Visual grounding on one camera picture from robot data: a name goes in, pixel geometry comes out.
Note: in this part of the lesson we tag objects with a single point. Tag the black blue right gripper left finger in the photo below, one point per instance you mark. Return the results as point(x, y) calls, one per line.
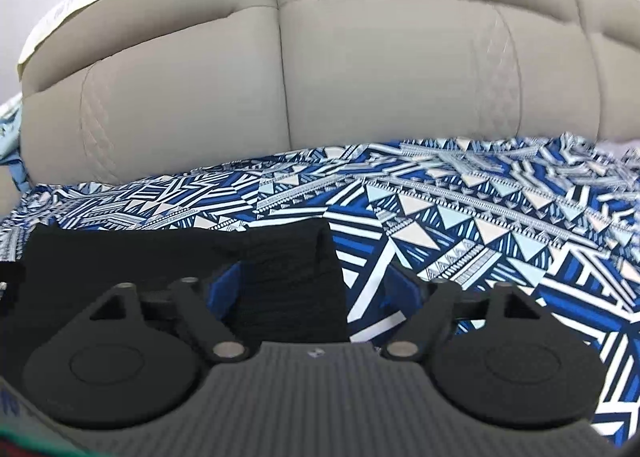
point(130, 357)

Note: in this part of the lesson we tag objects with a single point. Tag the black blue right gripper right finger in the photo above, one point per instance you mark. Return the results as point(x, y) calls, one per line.
point(496, 355)

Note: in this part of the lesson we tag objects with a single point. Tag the black pants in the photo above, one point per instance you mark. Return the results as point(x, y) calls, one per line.
point(292, 287)

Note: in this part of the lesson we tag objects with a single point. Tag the blue white patterned sheet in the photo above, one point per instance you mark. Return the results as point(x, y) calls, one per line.
point(559, 217)

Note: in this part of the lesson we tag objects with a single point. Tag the light blue cloth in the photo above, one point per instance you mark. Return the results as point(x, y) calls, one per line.
point(11, 122)

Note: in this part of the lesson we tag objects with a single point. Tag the beige sofa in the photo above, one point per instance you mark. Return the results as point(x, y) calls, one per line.
point(126, 89)

